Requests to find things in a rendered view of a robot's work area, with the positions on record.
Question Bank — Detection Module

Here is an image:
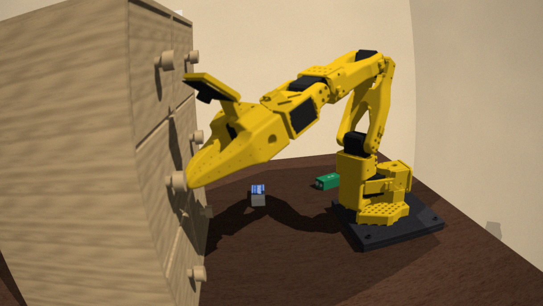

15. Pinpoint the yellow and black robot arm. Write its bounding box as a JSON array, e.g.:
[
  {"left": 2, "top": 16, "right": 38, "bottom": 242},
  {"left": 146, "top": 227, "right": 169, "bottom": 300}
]
[{"left": 259, "top": 50, "right": 410, "bottom": 226}]

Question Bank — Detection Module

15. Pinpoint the blue and white eraser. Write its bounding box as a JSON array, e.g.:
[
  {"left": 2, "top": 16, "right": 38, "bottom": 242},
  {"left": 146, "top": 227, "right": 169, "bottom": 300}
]
[{"left": 251, "top": 185, "right": 265, "bottom": 207}]

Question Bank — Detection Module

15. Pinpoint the wooden chest of drawers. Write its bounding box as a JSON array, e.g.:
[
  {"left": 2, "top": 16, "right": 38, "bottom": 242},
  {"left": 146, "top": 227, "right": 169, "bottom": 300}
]
[{"left": 0, "top": 0, "right": 201, "bottom": 306}]

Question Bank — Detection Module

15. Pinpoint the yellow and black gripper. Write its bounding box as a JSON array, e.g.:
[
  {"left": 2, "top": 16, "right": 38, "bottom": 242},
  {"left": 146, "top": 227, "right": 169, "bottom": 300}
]
[{"left": 182, "top": 72, "right": 290, "bottom": 189}]

